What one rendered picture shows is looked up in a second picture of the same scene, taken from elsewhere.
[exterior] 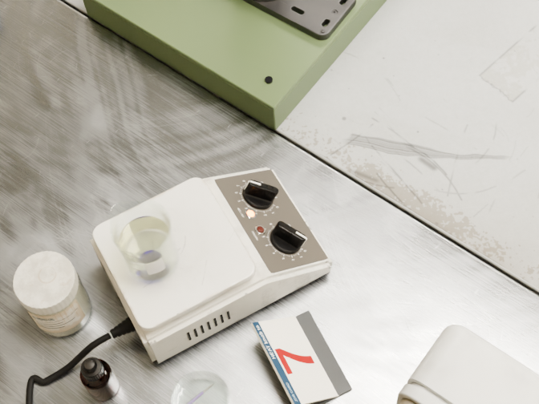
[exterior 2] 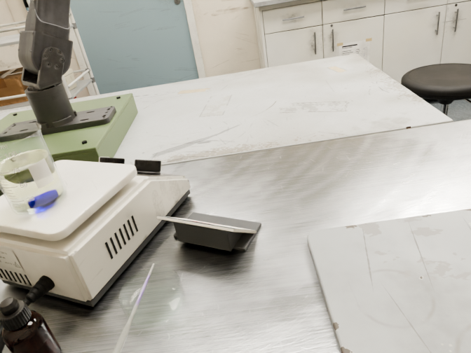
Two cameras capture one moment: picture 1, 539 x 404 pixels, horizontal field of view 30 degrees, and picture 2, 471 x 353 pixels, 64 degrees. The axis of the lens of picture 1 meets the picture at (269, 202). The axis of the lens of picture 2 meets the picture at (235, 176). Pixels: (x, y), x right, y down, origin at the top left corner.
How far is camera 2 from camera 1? 0.69 m
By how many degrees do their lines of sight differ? 41
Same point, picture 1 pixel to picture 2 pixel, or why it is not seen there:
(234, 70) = (59, 149)
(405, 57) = (158, 128)
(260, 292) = (150, 195)
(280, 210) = not seen: hidden behind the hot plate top
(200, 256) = (85, 181)
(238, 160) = not seen: hidden behind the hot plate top
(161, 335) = (80, 245)
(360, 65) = (137, 139)
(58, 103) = not seen: outside the picture
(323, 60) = (113, 134)
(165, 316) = (73, 216)
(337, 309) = (211, 203)
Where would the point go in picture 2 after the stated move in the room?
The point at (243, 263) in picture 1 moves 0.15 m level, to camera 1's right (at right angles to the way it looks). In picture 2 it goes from (123, 167) to (226, 117)
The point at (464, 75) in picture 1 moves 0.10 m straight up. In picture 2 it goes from (192, 119) to (181, 68)
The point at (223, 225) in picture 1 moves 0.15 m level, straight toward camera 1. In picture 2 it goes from (93, 164) to (185, 199)
